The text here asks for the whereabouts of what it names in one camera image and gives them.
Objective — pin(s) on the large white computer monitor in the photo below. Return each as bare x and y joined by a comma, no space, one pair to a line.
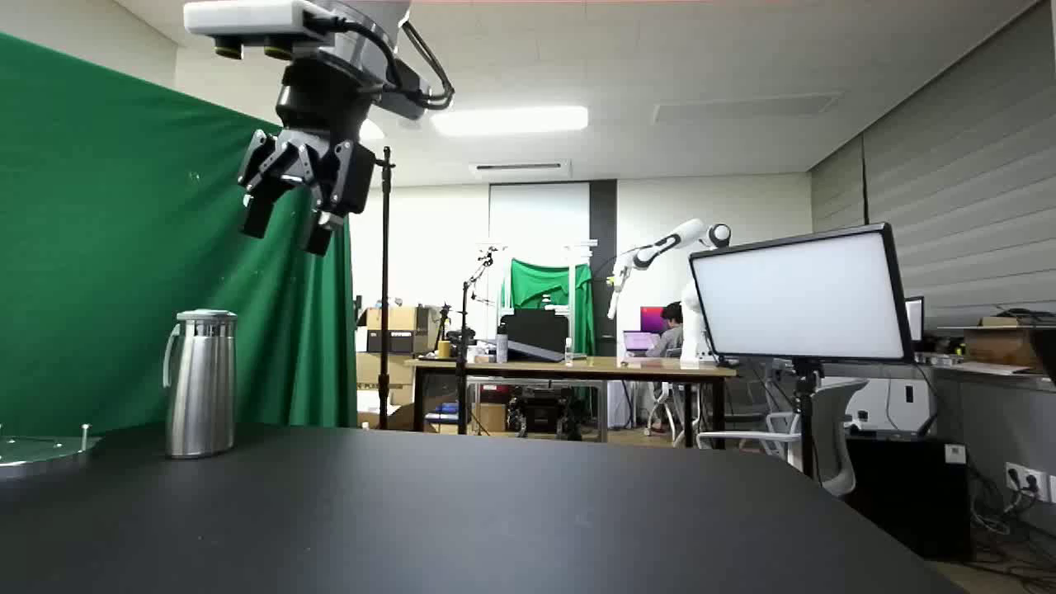
805,298

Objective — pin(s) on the small green background screen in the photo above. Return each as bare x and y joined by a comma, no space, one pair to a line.
542,283

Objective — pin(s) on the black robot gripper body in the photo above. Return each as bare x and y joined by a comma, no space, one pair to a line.
317,138

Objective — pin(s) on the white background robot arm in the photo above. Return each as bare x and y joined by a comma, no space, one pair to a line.
663,258

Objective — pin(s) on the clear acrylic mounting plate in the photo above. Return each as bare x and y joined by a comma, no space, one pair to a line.
30,452

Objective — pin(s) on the stainless steel flask with handle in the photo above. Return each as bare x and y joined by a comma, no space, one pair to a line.
200,374

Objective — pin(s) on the ceiling fluorescent light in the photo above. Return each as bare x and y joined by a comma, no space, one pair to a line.
528,118

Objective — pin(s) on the person seated in background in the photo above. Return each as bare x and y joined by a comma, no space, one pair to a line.
670,336

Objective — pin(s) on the white office chair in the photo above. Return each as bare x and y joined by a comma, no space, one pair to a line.
817,438

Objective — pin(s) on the wooden background table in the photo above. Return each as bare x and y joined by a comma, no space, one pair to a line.
582,371

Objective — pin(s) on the black computer tower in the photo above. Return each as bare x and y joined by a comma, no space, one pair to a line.
914,489

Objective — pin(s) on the green backdrop curtain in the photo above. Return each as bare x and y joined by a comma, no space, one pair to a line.
121,211

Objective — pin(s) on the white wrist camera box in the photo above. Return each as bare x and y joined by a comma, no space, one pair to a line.
272,24

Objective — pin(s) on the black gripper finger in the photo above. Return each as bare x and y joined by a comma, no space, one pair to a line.
321,227
258,205

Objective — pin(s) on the black light stand pole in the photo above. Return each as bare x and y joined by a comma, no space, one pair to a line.
383,287

